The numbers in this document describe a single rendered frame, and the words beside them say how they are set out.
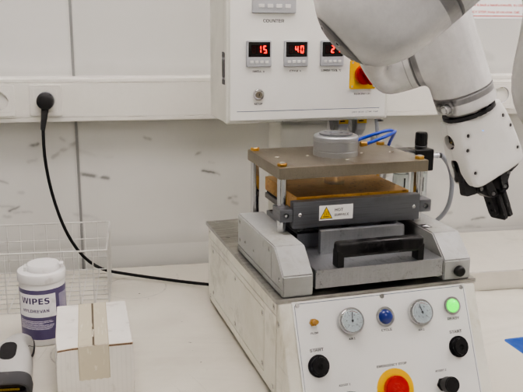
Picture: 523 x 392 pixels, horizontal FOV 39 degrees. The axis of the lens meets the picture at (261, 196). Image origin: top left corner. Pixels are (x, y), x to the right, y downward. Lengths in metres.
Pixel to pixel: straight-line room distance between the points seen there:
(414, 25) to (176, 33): 1.23
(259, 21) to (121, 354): 0.63
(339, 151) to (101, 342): 0.50
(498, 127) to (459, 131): 0.06
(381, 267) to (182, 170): 0.76
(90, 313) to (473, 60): 0.76
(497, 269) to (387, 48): 1.22
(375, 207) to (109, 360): 0.50
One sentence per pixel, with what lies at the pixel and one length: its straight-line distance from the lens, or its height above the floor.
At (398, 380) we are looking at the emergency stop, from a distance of 1.18.
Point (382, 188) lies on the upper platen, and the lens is 1.29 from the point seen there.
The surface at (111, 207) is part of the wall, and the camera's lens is 1.81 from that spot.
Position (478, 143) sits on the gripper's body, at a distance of 1.06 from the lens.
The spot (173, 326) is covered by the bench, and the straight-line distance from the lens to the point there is 1.49.
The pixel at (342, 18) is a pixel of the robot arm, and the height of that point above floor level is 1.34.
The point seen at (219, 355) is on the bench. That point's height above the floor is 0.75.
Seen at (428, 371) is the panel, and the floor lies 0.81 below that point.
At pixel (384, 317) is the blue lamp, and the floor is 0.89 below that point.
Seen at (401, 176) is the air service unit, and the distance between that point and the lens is 1.52.
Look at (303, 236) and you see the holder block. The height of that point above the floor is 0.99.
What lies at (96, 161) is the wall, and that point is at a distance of 1.79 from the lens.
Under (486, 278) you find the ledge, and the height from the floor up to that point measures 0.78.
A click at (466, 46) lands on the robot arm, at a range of 1.03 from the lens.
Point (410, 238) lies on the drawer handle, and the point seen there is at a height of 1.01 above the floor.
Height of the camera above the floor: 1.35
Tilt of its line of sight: 14 degrees down
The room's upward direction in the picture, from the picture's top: 1 degrees clockwise
